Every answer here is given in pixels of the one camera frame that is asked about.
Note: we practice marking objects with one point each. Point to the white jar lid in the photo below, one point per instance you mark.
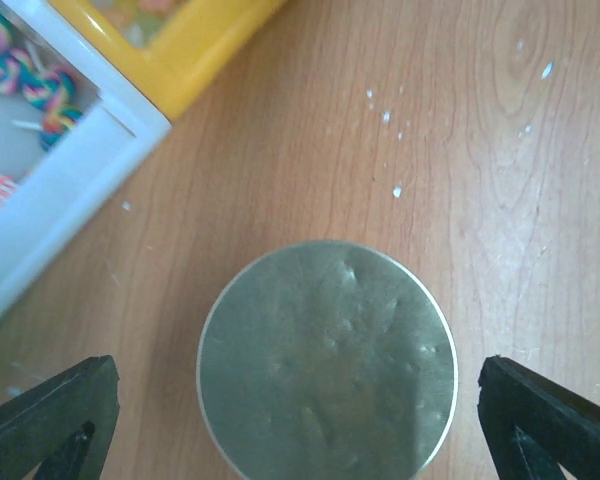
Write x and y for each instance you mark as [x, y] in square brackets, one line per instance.
[327, 360]

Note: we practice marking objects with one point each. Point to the white candy bin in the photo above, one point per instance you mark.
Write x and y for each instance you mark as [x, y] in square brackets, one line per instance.
[58, 190]

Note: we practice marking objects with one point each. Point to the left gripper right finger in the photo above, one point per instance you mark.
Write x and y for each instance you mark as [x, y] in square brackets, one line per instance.
[534, 427]

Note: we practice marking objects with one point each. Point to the orange candy bin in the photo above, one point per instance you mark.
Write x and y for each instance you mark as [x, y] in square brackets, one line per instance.
[169, 50]

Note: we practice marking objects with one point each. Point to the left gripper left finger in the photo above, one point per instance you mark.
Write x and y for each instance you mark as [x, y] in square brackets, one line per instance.
[63, 427]

